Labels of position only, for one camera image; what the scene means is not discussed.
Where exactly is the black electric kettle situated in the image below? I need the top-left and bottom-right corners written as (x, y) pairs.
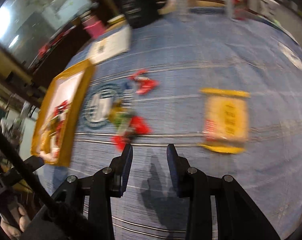
top-left (120, 0), bottom-right (164, 29)

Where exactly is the large yellow cracker packet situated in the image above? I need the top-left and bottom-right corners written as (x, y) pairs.
top-left (199, 87), bottom-right (251, 155)

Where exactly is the patterned paper cup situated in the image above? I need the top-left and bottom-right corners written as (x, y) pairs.
top-left (257, 0), bottom-right (279, 17)

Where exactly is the white liquor bottle red label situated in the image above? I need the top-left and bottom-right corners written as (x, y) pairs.
top-left (223, 0), bottom-right (249, 21)

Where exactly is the reflective glass panel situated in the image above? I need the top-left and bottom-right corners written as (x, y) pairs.
top-left (0, 0), bottom-right (93, 57)

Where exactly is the red candy packet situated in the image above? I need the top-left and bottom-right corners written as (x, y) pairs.
top-left (128, 69), bottom-right (149, 81)

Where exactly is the open notebook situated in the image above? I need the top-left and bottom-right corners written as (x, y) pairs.
top-left (88, 26), bottom-right (132, 65)

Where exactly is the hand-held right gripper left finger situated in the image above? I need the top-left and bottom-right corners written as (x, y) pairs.
top-left (51, 144), bottom-right (134, 240)

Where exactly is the small yellow box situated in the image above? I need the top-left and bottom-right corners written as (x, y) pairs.
top-left (105, 14), bottom-right (128, 27)

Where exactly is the person's left hand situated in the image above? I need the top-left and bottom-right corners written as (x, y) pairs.
top-left (0, 204), bottom-right (33, 240)

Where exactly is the yellow cardboard box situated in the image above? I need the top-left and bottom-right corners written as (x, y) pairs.
top-left (30, 59), bottom-right (97, 167)

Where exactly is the dark red snack packet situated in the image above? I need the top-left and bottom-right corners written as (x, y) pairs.
top-left (135, 77), bottom-right (160, 96)

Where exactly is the pink bottle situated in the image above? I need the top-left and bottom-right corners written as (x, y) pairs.
top-left (81, 14), bottom-right (107, 38)

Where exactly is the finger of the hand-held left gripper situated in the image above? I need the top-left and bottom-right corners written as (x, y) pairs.
top-left (22, 154), bottom-right (45, 175)

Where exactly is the green snack packet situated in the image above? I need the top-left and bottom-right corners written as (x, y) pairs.
top-left (108, 102), bottom-right (134, 132)

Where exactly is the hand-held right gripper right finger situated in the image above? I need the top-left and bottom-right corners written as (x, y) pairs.
top-left (166, 144), bottom-right (282, 240)

